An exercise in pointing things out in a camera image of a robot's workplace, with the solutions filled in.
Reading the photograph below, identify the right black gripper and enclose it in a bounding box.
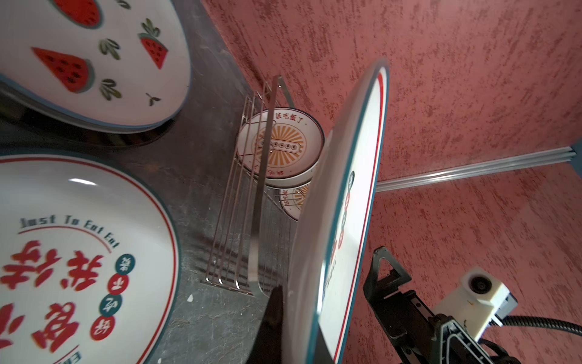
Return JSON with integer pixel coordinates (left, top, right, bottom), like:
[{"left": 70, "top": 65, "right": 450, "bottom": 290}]
[{"left": 363, "top": 247, "right": 493, "bottom": 363}]

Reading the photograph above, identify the dark checkered rim plate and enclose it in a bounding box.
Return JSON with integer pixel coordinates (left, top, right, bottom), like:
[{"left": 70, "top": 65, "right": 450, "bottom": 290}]
[{"left": 1, "top": 83, "right": 176, "bottom": 149}]

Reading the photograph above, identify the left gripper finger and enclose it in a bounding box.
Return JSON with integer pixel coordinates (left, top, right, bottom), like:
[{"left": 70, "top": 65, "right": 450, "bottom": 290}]
[{"left": 246, "top": 286, "right": 283, "bottom": 364}]

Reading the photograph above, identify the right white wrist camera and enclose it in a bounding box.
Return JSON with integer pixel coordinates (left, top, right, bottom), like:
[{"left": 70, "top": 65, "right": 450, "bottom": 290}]
[{"left": 432, "top": 267, "right": 518, "bottom": 341}]

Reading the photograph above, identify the strawberry pattern white plate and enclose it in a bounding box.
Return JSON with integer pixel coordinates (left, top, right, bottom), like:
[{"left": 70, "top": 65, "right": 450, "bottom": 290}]
[{"left": 1, "top": 1, "right": 191, "bottom": 133}]

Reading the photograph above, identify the floral pattern white plate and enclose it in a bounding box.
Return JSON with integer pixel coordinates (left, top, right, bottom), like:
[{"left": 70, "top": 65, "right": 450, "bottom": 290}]
[{"left": 282, "top": 59, "right": 390, "bottom": 363}]

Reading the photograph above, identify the right corner aluminium profile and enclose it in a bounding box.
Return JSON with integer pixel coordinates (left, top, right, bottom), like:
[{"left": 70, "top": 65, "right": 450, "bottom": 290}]
[{"left": 376, "top": 147, "right": 577, "bottom": 193}]

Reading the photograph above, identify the orange sunburst plate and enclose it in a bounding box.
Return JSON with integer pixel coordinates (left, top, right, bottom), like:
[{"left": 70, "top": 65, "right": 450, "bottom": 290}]
[{"left": 236, "top": 107, "right": 325, "bottom": 181}]

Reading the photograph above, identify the metal wire dish rack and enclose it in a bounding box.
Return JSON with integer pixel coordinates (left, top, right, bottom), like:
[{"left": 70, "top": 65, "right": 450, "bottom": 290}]
[{"left": 202, "top": 75, "right": 294, "bottom": 298}]

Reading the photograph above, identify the red character text plate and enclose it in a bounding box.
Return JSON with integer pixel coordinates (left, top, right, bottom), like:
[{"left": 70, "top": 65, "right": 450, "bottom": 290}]
[{"left": 1, "top": 150, "right": 180, "bottom": 363}]

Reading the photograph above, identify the brown leaf pattern plate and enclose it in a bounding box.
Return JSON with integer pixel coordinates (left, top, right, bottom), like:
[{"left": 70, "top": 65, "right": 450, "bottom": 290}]
[{"left": 278, "top": 183, "right": 310, "bottom": 221}]

